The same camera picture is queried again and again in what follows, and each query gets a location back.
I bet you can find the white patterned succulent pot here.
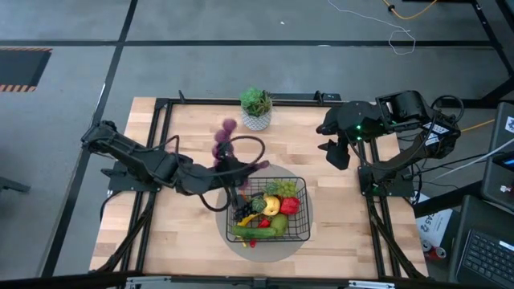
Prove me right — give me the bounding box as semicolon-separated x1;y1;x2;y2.
239;87;275;132

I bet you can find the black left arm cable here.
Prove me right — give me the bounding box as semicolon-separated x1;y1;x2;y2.
199;135;267;213

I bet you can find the dark purple grape bunch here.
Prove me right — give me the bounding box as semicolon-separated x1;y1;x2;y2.
233;202;254;221

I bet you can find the red bell pepper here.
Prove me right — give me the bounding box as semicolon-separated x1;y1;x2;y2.
279;196;301;216

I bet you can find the white printed cardboard box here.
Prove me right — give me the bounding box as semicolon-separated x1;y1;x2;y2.
415;202;455;250

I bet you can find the black wire basket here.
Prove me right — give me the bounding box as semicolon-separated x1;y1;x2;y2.
225;176;312;244

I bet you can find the yellow banana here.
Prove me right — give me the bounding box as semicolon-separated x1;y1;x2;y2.
236;214;260;246

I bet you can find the black chair base leg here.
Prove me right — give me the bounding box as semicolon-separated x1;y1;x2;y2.
0;176;31;193

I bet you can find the black laptop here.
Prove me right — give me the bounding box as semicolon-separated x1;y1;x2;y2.
449;196;514;289

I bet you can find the thick white cable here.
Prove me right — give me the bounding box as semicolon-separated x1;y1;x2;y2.
431;138;514;181

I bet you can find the green artichoke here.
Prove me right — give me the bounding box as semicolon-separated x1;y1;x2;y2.
251;195;268;214

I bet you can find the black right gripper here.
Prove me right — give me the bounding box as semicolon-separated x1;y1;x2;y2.
318;138;353;171

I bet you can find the green cucumber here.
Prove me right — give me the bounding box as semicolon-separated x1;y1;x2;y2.
231;224;278;240

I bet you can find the hazard striped floor mat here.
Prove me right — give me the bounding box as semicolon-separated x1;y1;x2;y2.
0;47;53;93

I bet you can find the green grape bunch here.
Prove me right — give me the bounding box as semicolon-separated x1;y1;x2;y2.
264;179;299;198

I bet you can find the black tablet monitor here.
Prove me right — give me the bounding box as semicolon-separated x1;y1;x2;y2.
480;102;514;212

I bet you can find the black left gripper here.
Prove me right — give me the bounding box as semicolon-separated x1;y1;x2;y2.
178;154;258;197

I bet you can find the black aluminium table frame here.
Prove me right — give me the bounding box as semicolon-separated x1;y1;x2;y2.
90;90;429;289

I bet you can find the white floor cable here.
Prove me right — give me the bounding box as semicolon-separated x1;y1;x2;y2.
327;0;417;56

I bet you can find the green mango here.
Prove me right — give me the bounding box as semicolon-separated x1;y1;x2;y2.
269;213;289;237

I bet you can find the yellow floor cable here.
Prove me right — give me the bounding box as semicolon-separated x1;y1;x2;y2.
381;0;439;20

